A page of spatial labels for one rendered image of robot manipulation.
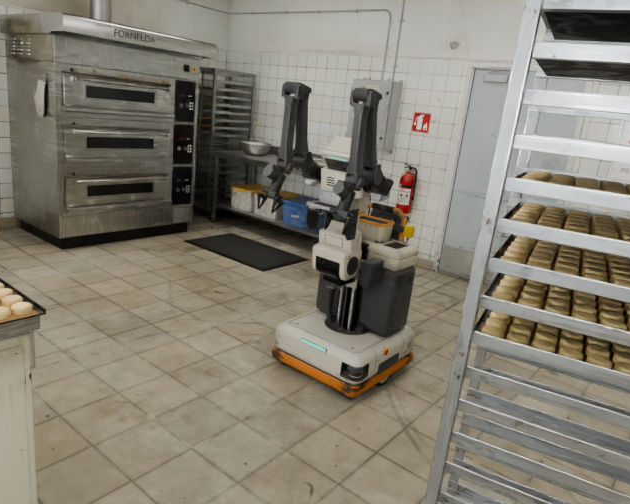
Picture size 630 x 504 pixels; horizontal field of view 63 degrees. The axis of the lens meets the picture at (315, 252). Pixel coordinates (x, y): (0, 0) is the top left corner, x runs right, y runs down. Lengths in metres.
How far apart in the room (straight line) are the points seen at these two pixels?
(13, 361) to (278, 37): 5.65
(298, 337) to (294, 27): 4.44
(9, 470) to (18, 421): 0.15
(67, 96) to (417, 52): 3.30
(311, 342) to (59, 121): 3.11
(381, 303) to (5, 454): 1.96
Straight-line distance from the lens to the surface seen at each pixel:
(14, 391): 1.70
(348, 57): 6.06
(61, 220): 5.17
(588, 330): 1.23
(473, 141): 5.30
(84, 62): 5.12
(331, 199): 2.70
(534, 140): 1.17
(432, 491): 1.45
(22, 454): 1.82
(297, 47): 6.54
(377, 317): 3.00
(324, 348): 2.87
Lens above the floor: 1.53
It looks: 16 degrees down
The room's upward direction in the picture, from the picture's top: 6 degrees clockwise
